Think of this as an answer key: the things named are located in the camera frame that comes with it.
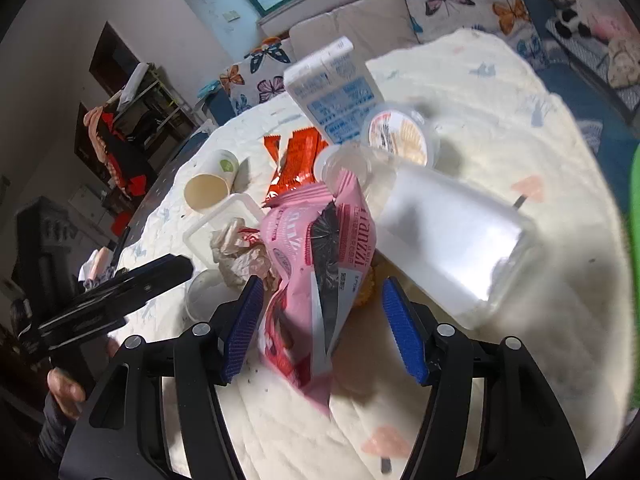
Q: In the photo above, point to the white plastic tray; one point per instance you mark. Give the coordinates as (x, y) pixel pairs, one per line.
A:
(210, 220)

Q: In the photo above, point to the white bowl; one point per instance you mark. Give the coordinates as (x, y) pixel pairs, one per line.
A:
(205, 295)

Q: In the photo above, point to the large butterfly print pillow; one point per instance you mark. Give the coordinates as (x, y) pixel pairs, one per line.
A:
(465, 0)

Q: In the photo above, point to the frosted plastic container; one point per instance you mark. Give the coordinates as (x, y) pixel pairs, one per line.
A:
(450, 240)

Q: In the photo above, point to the white wall socket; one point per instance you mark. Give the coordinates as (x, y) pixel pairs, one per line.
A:
(231, 15)

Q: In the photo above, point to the round lidded plastic tub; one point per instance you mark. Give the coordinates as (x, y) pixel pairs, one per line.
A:
(400, 135)

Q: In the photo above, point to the white flat panel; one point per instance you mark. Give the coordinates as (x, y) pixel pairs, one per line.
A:
(137, 82)

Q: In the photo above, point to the white quilted blanket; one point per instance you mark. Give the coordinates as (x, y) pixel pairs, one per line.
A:
(500, 110)

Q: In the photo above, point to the small orange wrapper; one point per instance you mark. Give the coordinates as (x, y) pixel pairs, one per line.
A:
(274, 150)

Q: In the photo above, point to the crumpled paper wrapper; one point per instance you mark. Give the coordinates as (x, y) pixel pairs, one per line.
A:
(240, 260)

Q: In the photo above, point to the light blue cloth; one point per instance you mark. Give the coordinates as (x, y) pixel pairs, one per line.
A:
(209, 89)

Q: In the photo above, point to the pink snack bag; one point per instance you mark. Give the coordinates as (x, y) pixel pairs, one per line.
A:
(295, 240)

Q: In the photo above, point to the person's left hand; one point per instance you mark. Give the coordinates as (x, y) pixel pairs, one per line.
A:
(65, 390)

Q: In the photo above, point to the metal shelf rack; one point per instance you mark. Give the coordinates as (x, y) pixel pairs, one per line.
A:
(160, 110)

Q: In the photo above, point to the white milk carton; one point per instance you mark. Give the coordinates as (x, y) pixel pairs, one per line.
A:
(330, 90)

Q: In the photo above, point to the orange snack packet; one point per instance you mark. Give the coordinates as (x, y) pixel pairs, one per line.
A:
(297, 170)

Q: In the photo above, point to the red black garment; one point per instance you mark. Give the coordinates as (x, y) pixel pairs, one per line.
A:
(125, 170)

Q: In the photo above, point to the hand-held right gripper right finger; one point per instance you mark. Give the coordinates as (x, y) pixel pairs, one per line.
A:
(400, 330)

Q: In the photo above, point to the beige cushion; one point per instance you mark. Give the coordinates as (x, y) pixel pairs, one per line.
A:
(360, 20)

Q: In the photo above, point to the person's left forearm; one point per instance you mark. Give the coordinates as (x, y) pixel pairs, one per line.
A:
(55, 435)

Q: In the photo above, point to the small butterfly print pillow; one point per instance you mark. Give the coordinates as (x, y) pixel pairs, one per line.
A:
(260, 75)

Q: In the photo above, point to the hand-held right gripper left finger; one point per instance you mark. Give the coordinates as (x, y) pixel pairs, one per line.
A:
(245, 330)

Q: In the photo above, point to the yellow snack piece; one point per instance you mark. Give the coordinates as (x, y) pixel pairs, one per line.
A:
(365, 287)

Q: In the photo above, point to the green mesh basket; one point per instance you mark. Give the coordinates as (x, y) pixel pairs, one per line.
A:
(634, 200)

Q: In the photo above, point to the white paper cup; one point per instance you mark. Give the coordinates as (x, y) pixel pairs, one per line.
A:
(210, 185)

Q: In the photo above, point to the clear plastic cup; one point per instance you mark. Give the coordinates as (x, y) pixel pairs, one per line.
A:
(350, 162)

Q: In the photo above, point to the beige patterned plush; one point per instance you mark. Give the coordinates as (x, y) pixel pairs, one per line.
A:
(622, 62)

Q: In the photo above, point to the pink plush toy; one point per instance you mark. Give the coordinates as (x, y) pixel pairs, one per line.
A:
(610, 25)

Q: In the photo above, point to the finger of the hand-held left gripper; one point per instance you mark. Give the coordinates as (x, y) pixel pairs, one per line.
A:
(160, 275)

